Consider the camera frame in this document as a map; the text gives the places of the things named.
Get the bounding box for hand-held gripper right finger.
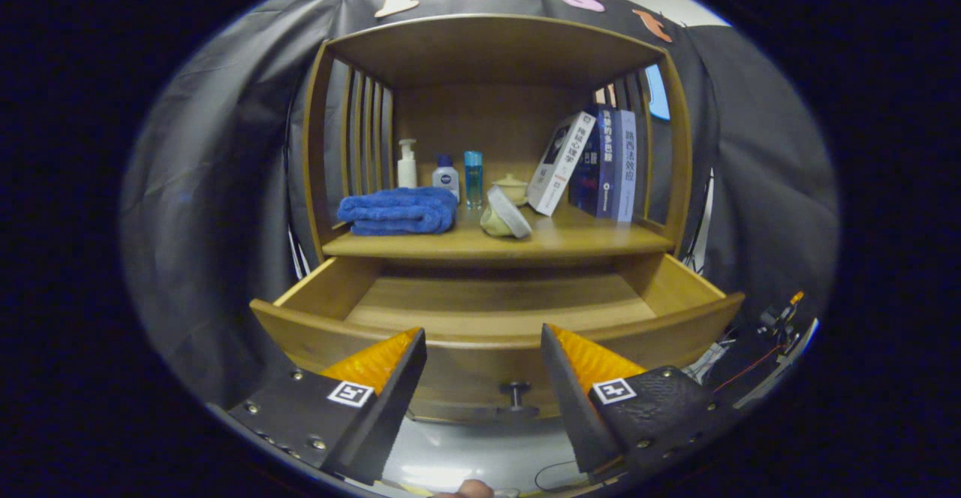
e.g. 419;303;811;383
541;323;740;476

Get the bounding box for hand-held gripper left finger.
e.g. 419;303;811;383
227;327;427;486

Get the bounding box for wooden drawer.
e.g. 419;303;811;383
249;252;746;420

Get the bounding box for wooden countertop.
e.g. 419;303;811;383
321;201;675;262

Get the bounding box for wooden cabinet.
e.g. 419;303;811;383
300;14;693;266

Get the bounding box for folded blue towel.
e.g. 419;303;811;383
336;187;459;237

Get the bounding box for cream lidded teacup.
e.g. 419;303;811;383
493;174;529;207

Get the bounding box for white bottle with blue cap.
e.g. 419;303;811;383
432;154;460;202

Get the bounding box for dark blue book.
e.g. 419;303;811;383
568;105;618;219

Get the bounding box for white pump bottle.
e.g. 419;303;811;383
397;138;418;189

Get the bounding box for clear blue bottle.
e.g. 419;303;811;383
463;151;484;210

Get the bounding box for white book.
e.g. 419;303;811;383
527;111;596;217

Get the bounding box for light blue book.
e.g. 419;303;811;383
612;110;637;223

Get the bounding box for black backdrop cloth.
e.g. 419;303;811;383
120;0;840;409

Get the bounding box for black device with cables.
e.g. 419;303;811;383
706;291;819;409

